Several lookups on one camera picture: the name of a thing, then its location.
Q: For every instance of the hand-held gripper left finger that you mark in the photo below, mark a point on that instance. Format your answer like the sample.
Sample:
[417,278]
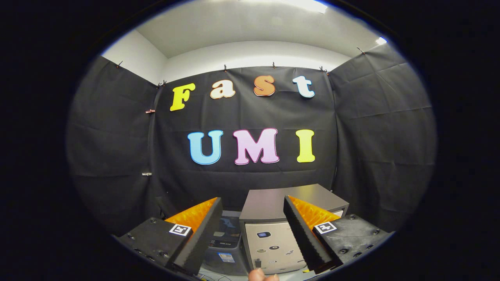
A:
[203,234]

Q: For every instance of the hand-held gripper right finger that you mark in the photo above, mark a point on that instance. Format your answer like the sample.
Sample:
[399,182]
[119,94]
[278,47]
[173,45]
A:
[302,238]

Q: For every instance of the grey top-load washing machine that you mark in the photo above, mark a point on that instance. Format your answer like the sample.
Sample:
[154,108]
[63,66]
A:
[228,244]

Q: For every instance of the grey metal cabinet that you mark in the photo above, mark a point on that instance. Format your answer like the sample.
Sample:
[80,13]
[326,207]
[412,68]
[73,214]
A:
[273,203]

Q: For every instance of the black backdrop cloth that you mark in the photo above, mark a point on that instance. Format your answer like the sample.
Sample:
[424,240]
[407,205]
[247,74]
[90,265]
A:
[273,175]

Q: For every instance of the small ceiling light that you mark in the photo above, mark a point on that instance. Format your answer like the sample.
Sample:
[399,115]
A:
[381,40]

